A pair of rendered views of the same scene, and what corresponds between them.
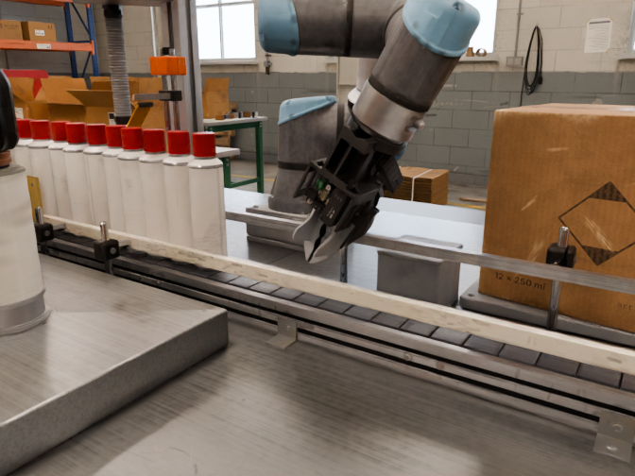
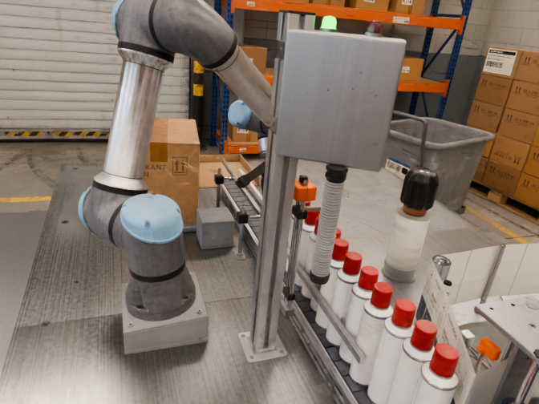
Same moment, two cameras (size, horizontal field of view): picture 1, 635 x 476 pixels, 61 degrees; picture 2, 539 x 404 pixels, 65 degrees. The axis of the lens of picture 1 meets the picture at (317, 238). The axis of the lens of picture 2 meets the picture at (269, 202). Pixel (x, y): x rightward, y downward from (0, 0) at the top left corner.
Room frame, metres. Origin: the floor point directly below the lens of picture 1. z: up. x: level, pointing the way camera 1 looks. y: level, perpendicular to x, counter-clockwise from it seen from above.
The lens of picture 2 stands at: (1.62, 0.66, 1.49)
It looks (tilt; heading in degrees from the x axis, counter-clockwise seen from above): 24 degrees down; 216
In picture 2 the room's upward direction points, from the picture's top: 6 degrees clockwise
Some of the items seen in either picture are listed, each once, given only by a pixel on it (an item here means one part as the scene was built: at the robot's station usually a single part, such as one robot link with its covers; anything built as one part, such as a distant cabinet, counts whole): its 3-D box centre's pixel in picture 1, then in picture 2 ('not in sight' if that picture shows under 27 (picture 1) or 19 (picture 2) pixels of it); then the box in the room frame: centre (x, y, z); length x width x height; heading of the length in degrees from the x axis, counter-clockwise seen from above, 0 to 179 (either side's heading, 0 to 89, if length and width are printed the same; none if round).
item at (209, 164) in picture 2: not in sight; (220, 169); (0.33, -0.55, 0.85); 0.30 x 0.26 x 0.04; 57
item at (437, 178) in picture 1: (406, 188); not in sight; (4.94, -0.83, 0.16); 0.65 x 0.54 x 0.32; 61
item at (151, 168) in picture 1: (159, 194); (317, 258); (0.85, 0.25, 0.98); 0.05 x 0.05 x 0.20
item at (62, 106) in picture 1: (91, 114); not in sight; (2.96, 1.21, 0.96); 0.53 x 0.45 x 0.37; 148
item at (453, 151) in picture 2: not in sight; (421, 169); (-1.67, -0.28, 0.48); 0.89 x 0.63 x 0.96; 165
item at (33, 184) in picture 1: (25, 197); not in sight; (1.01, 0.56, 0.94); 0.10 x 0.01 x 0.09; 57
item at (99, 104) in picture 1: (135, 117); not in sight; (2.70, 0.89, 0.97); 0.51 x 0.39 x 0.37; 152
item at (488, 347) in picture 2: not in sight; (487, 349); (1.03, 0.64, 1.08); 0.03 x 0.02 x 0.02; 57
